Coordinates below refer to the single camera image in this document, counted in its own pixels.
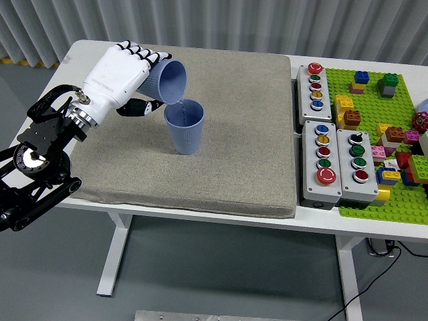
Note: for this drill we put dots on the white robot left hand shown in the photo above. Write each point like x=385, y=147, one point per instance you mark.
x=115, y=77

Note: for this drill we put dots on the blue ribbed plastic cup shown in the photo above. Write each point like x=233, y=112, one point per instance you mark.
x=185, y=133
x=172, y=83

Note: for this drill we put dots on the grey-brown fabric mat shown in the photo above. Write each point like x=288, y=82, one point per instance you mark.
x=234, y=133

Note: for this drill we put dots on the white table leg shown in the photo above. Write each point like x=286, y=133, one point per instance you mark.
x=349, y=277
x=115, y=254

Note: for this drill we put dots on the grey five-button control box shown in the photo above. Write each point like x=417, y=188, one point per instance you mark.
x=309, y=187
x=306, y=100

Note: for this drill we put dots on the white pleated curtain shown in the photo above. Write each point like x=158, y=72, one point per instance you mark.
x=301, y=20

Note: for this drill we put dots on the large yellow toy block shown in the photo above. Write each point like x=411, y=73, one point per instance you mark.
x=342, y=102

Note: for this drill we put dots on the brown toy block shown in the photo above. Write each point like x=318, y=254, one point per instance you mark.
x=396, y=132
x=351, y=117

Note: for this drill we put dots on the pink toy block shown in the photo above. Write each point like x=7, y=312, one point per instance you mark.
x=378, y=152
x=355, y=91
x=412, y=136

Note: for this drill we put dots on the blue toy block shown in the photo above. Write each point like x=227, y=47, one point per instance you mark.
x=408, y=179
x=380, y=175
x=361, y=77

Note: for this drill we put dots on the green studded baseplate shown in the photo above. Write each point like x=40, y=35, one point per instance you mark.
x=368, y=100

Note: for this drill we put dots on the grey toy block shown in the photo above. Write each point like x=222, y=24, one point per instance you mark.
x=388, y=91

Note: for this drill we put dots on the white toy block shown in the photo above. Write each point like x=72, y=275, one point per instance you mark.
x=389, y=143

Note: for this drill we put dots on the yellow round toy block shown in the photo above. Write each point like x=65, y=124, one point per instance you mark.
x=384, y=194

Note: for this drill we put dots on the red toy block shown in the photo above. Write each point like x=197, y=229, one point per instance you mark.
x=403, y=160

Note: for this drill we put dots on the red valve wheel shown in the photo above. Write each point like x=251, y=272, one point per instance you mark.
x=420, y=121

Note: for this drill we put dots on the lavender bowl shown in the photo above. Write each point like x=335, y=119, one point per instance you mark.
x=424, y=106

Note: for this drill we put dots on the white box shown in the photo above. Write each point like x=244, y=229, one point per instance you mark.
x=424, y=142

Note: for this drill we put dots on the large green toy block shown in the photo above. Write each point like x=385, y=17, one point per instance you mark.
x=419, y=165

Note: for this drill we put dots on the grey selector switch control box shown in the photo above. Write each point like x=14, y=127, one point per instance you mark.
x=346, y=187

